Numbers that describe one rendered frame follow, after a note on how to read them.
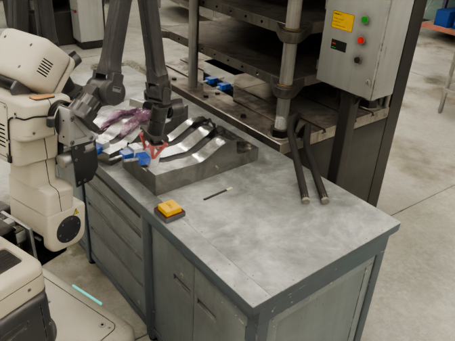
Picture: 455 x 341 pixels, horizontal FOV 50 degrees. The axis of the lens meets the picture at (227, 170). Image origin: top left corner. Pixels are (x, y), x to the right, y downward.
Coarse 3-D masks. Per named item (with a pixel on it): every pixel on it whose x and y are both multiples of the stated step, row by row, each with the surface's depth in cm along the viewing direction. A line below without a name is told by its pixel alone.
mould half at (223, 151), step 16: (176, 128) 206; (208, 128) 201; (224, 128) 219; (176, 144) 198; (192, 144) 196; (208, 144) 193; (224, 144) 191; (240, 144) 206; (176, 160) 186; (192, 160) 187; (208, 160) 189; (224, 160) 195; (240, 160) 201; (144, 176) 183; (160, 176) 177; (176, 176) 182; (192, 176) 187; (208, 176) 193; (160, 192) 180
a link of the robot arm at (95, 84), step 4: (100, 76) 152; (92, 80) 150; (96, 80) 149; (100, 80) 148; (104, 80) 147; (92, 84) 149; (96, 84) 148; (100, 84) 147; (84, 88) 148; (88, 88) 147; (92, 88) 146; (96, 88) 145; (88, 92) 146; (92, 92) 145; (96, 92) 146; (96, 96) 146; (100, 100) 148
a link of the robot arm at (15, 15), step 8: (8, 0) 162; (16, 0) 161; (24, 0) 163; (8, 8) 163; (16, 8) 162; (24, 8) 164; (8, 16) 164; (16, 16) 162; (24, 16) 165; (8, 24) 165; (16, 24) 163; (24, 24) 166
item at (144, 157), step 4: (148, 148) 180; (140, 152) 178; (144, 152) 179; (148, 152) 178; (136, 156) 177; (140, 156) 176; (144, 156) 177; (148, 156) 178; (124, 160) 174; (128, 160) 174; (132, 160) 175; (136, 160) 176; (140, 160) 176; (144, 160) 176; (148, 160) 178; (152, 160) 178; (156, 160) 180; (140, 164) 176; (148, 164) 179; (152, 164) 180; (156, 164) 181
